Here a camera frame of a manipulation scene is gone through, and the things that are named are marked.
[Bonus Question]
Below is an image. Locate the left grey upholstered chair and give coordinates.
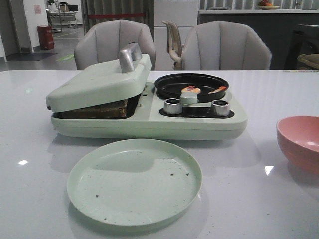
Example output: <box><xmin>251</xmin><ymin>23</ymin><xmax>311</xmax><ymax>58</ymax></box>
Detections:
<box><xmin>74</xmin><ymin>20</ymin><xmax>156</xmax><ymax>70</ymax></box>

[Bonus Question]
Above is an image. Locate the green round plate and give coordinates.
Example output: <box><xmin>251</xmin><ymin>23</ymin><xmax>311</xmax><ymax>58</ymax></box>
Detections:
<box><xmin>67</xmin><ymin>139</ymin><xmax>202</xmax><ymax>227</ymax></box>

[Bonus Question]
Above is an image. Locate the beige office chair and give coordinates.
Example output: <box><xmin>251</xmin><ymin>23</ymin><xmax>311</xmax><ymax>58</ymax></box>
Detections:
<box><xmin>162</xmin><ymin>21</ymin><xmax>183</xmax><ymax>70</ymax></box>

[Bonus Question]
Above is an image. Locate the white cabinet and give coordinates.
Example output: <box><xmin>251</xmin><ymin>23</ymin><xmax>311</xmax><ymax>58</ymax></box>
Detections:
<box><xmin>153</xmin><ymin>0</ymin><xmax>199</xmax><ymax>71</ymax></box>

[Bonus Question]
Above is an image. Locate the green sandwich maker lid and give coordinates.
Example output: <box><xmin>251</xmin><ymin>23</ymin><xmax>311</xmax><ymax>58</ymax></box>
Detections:
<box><xmin>46</xmin><ymin>43</ymin><xmax>152</xmax><ymax>113</ymax></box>

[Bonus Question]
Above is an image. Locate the bread slice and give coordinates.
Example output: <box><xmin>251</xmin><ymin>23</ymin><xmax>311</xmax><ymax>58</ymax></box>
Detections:
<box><xmin>59</xmin><ymin>99</ymin><xmax>129</xmax><ymax>119</ymax></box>

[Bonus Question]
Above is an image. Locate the grey upholstered chair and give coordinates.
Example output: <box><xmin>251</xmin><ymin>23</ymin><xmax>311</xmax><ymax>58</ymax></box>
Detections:
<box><xmin>74</xmin><ymin>20</ymin><xmax>156</xmax><ymax>70</ymax></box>
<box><xmin>181</xmin><ymin>21</ymin><xmax>272</xmax><ymax>70</ymax></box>

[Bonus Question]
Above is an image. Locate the silver control knob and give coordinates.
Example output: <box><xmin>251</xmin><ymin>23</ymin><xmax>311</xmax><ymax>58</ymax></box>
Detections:
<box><xmin>211</xmin><ymin>100</ymin><xmax>230</xmax><ymax>117</ymax></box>
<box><xmin>163</xmin><ymin>98</ymin><xmax>182</xmax><ymax>115</ymax></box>

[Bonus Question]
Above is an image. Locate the green pan handle knob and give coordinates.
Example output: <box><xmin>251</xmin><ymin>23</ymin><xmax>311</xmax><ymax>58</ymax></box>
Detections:
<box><xmin>179</xmin><ymin>92</ymin><xmax>198</xmax><ymax>105</ymax></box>

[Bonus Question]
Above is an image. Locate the dark counter unit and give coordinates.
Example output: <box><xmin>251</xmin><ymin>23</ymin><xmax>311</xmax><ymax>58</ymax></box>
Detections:
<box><xmin>198</xmin><ymin>9</ymin><xmax>319</xmax><ymax>70</ymax></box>

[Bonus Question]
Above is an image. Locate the red trash bin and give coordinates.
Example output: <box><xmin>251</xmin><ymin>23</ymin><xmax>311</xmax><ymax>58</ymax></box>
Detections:
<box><xmin>37</xmin><ymin>25</ymin><xmax>54</xmax><ymax>50</ymax></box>

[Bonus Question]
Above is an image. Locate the cooked shrimp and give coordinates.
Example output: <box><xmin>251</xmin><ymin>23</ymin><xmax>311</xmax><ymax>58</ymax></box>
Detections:
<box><xmin>209</xmin><ymin>86</ymin><xmax>227</xmax><ymax>94</ymax></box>
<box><xmin>181</xmin><ymin>86</ymin><xmax>201</xmax><ymax>94</ymax></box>

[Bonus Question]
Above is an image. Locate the green breakfast maker base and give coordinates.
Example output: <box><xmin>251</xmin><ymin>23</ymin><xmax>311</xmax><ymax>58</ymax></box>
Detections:
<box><xmin>51</xmin><ymin>82</ymin><xmax>248</xmax><ymax>140</ymax></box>

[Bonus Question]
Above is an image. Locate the right grey upholstered chair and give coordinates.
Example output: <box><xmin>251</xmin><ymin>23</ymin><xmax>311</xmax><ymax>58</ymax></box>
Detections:
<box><xmin>181</xmin><ymin>21</ymin><xmax>272</xmax><ymax>70</ymax></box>

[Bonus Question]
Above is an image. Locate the black round frying pan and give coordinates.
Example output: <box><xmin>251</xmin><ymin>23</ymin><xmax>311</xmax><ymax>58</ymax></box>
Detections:
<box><xmin>154</xmin><ymin>73</ymin><xmax>229</xmax><ymax>103</ymax></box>

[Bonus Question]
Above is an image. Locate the fruit plate on counter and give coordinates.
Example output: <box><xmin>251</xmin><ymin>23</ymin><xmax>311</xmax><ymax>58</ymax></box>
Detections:
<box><xmin>257</xmin><ymin>0</ymin><xmax>280</xmax><ymax>10</ymax></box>

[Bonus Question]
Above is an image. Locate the right silver control knob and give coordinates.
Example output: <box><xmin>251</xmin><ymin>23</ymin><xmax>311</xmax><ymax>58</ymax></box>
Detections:
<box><xmin>211</xmin><ymin>100</ymin><xmax>230</xmax><ymax>117</ymax></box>

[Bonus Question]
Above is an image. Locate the pink bowl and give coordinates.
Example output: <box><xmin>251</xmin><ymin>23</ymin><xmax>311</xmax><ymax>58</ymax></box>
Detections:
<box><xmin>276</xmin><ymin>116</ymin><xmax>319</xmax><ymax>175</ymax></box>

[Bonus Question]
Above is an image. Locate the left silver control knob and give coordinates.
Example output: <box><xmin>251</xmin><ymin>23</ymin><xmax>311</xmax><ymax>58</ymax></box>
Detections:
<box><xmin>163</xmin><ymin>98</ymin><xmax>182</xmax><ymax>115</ymax></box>

